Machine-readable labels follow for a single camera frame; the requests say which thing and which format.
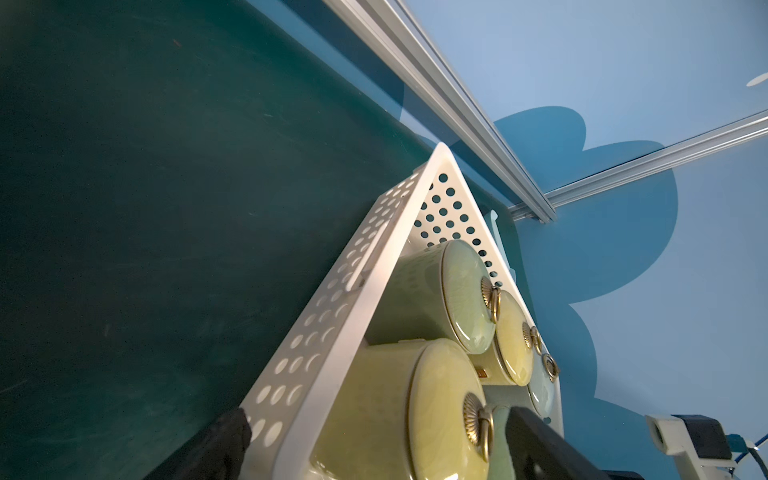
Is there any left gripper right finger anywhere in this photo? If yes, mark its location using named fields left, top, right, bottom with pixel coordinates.
left=505, top=407, right=610, bottom=480

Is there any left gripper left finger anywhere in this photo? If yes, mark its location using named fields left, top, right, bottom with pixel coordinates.
left=145, top=407, right=252, bottom=480

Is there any olive yellow tea canister front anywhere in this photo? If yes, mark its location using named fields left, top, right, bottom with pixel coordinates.
left=310, top=339, right=494, bottom=479

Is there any white perforated plastic basket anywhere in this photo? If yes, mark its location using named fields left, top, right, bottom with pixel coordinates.
left=240, top=144, right=562, bottom=479

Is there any grey-blue tea canister back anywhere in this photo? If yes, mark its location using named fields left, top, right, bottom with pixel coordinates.
left=528, top=353, right=560, bottom=418

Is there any yellow tea canister back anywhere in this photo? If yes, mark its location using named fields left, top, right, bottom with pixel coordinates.
left=469, top=290, right=535, bottom=387

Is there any green tea canister back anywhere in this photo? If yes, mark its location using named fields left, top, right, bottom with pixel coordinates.
left=365, top=240, right=501, bottom=355

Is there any teal dustpan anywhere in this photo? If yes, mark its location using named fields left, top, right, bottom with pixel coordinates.
left=483, top=210, right=517, bottom=283

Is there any right aluminium frame post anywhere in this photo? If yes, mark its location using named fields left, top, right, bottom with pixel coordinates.
left=545, top=110, right=767, bottom=208

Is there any back aluminium frame bar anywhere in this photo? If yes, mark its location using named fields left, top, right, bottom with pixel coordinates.
left=324, top=0, right=557, bottom=223

